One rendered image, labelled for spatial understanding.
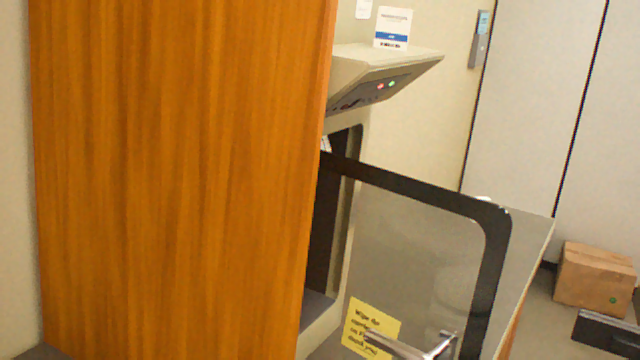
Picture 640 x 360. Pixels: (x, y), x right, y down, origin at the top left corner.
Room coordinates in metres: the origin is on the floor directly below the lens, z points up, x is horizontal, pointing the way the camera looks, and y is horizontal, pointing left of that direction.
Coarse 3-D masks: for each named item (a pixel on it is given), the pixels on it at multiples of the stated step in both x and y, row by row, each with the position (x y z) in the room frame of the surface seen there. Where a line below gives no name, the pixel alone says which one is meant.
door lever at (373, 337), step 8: (368, 336) 0.60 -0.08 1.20; (376, 336) 0.59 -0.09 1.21; (384, 336) 0.60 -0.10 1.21; (376, 344) 0.59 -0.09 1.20; (384, 344) 0.59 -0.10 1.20; (392, 344) 0.58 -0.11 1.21; (400, 344) 0.58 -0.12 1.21; (432, 344) 0.60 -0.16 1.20; (440, 344) 0.59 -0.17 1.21; (448, 344) 0.59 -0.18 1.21; (392, 352) 0.58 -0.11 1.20; (400, 352) 0.57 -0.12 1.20; (408, 352) 0.57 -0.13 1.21; (416, 352) 0.57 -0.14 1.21; (432, 352) 0.58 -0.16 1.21; (440, 352) 0.58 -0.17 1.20; (448, 352) 0.59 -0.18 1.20
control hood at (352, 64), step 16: (336, 48) 0.81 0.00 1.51; (352, 48) 0.84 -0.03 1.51; (368, 48) 0.86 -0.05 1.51; (416, 48) 0.97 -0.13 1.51; (336, 64) 0.72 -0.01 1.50; (352, 64) 0.71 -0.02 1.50; (368, 64) 0.70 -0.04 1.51; (384, 64) 0.74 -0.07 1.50; (400, 64) 0.80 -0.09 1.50; (416, 64) 0.87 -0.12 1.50; (432, 64) 0.96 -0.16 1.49; (336, 80) 0.72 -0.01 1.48; (352, 80) 0.71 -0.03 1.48; (368, 80) 0.75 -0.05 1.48; (336, 96) 0.72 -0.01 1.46; (384, 96) 0.96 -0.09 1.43
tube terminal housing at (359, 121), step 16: (352, 0) 0.91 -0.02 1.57; (384, 0) 1.02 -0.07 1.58; (352, 16) 0.91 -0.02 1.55; (336, 32) 0.87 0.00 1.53; (352, 32) 0.92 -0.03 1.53; (368, 32) 0.97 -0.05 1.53; (352, 112) 0.96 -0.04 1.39; (368, 112) 1.02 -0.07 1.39; (336, 128) 0.91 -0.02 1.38; (352, 128) 1.03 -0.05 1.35; (368, 128) 1.03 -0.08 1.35; (352, 144) 1.04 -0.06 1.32
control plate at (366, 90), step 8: (376, 80) 0.78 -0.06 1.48; (384, 80) 0.82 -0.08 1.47; (392, 80) 0.86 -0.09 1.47; (400, 80) 0.90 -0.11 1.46; (360, 88) 0.76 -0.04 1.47; (368, 88) 0.80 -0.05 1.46; (376, 88) 0.84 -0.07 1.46; (384, 88) 0.88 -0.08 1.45; (344, 96) 0.75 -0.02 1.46; (352, 96) 0.78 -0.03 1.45; (360, 96) 0.81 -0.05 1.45; (368, 96) 0.86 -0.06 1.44; (336, 104) 0.76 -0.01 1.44; (344, 104) 0.79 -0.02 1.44; (360, 104) 0.88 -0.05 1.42; (368, 104) 0.92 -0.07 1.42; (328, 112) 0.77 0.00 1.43; (336, 112) 0.81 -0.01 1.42
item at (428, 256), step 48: (336, 192) 0.70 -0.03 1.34; (384, 192) 0.66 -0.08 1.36; (432, 192) 0.63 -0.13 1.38; (336, 240) 0.69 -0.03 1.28; (384, 240) 0.65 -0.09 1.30; (432, 240) 0.62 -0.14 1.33; (480, 240) 0.59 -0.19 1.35; (336, 288) 0.69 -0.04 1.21; (384, 288) 0.65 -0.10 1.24; (432, 288) 0.61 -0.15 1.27; (480, 288) 0.58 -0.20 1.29; (336, 336) 0.68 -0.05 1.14; (432, 336) 0.61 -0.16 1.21; (480, 336) 0.57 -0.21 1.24
